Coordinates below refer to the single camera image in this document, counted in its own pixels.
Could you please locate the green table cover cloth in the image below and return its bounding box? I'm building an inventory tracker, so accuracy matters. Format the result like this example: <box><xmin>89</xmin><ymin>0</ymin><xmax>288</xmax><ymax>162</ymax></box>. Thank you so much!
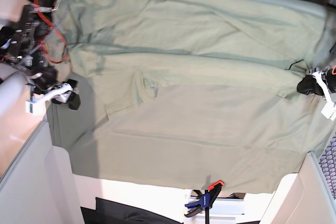
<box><xmin>46</xmin><ymin>0</ymin><xmax>336</xmax><ymax>194</ymax></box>

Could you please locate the patterned mesh mat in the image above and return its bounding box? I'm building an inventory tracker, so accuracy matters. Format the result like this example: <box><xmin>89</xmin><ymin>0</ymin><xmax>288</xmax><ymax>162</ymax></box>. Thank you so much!
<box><xmin>319</xmin><ymin>136</ymin><xmax>336</xmax><ymax>199</ymax></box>

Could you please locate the blue orange bar clamp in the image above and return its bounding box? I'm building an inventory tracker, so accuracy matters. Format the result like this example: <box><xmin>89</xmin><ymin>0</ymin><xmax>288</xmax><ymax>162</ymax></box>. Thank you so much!
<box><xmin>184</xmin><ymin>180</ymin><xmax>225</xmax><ymax>224</ymax></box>

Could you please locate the light green T-shirt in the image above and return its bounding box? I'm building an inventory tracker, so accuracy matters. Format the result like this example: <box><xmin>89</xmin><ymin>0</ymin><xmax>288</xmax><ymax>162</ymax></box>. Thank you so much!
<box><xmin>68</xmin><ymin>0</ymin><xmax>326</xmax><ymax>120</ymax></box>

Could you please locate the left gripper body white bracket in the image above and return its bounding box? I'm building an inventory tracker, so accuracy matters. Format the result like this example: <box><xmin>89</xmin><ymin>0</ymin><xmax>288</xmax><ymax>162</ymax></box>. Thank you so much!
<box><xmin>306</xmin><ymin>65</ymin><xmax>335</xmax><ymax>103</ymax></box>

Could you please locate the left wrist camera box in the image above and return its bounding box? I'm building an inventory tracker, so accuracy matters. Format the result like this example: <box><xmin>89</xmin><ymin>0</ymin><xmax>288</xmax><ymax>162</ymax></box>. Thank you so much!
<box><xmin>321</xmin><ymin>102</ymin><xmax>336</xmax><ymax>121</ymax></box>

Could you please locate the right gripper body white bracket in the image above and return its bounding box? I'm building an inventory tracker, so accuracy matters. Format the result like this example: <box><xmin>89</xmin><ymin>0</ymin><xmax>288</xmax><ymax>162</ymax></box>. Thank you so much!
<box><xmin>31</xmin><ymin>68</ymin><xmax>75</xmax><ymax>103</ymax></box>

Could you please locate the black fabric under table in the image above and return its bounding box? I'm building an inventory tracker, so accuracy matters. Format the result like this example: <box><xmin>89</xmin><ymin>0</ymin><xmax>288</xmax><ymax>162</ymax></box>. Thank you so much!
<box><xmin>80</xmin><ymin>198</ymin><xmax>180</xmax><ymax>224</ymax></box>

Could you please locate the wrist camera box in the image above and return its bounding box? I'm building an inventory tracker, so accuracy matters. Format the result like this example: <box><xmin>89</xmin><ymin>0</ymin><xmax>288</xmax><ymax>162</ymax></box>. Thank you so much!
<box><xmin>321</xmin><ymin>102</ymin><xmax>336</xmax><ymax>121</ymax></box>
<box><xmin>25</xmin><ymin>96</ymin><xmax>50</xmax><ymax>115</ymax></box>

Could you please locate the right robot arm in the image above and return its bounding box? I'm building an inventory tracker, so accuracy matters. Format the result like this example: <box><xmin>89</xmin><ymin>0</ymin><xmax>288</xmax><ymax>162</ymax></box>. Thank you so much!
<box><xmin>1</xmin><ymin>0</ymin><xmax>81</xmax><ymax>114</ymax></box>

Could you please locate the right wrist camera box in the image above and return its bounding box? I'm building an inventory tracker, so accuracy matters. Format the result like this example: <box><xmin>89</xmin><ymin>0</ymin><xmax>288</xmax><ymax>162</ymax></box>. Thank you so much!
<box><xmin>25</xmin><ymin>96</ymin><xmax>50</xmax><ymax>115</ymax></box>

